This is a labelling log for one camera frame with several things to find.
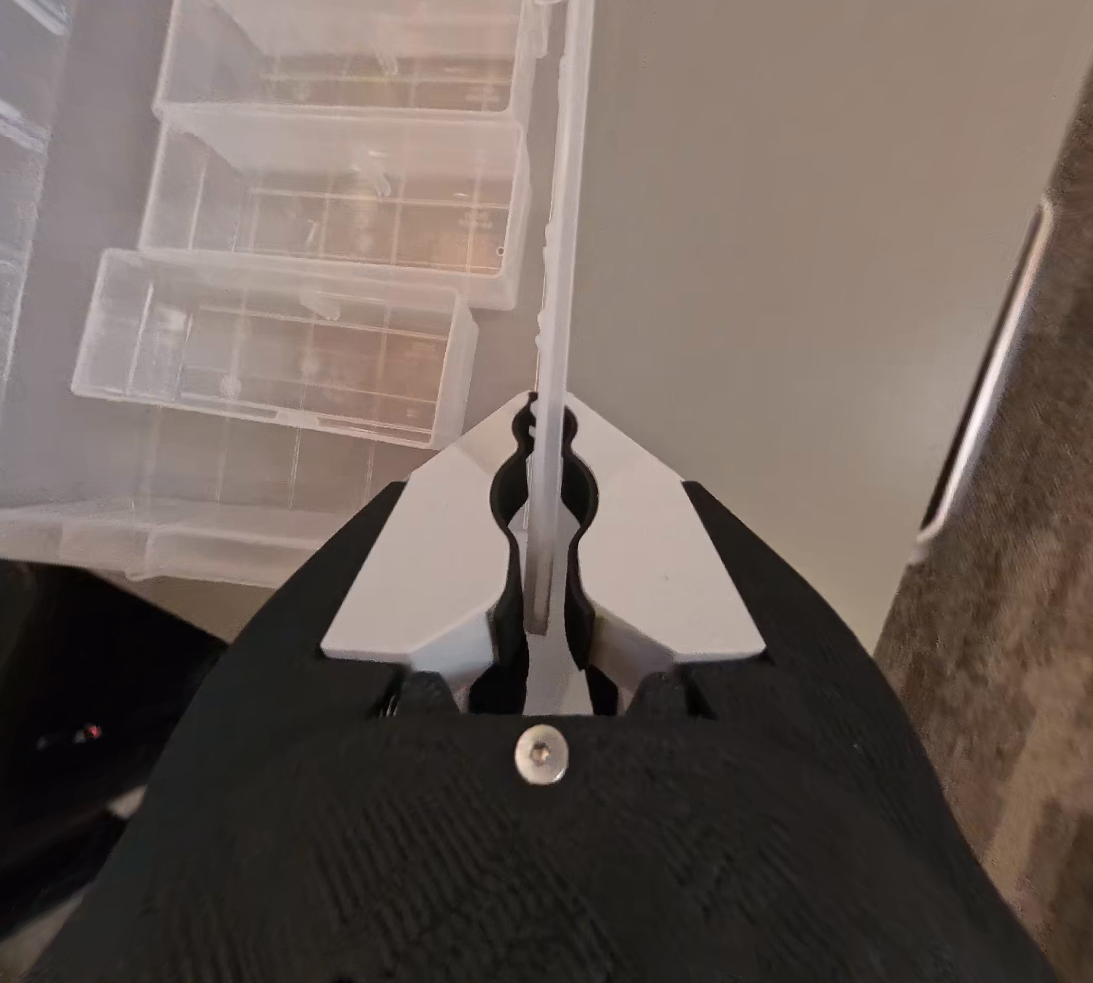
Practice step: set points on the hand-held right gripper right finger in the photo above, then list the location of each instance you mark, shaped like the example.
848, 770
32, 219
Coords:
657, 573

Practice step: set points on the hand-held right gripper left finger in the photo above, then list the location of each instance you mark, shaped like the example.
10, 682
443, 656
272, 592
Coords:
427, 573

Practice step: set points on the small clear plastic drawer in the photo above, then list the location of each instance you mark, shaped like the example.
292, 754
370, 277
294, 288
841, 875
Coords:
358, 52
342, 207
273, 351

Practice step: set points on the black object with red light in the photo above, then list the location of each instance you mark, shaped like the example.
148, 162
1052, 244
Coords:
77, 660

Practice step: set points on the large clear plastic drawer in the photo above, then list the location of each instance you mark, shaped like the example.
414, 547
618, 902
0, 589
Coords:
569, 232

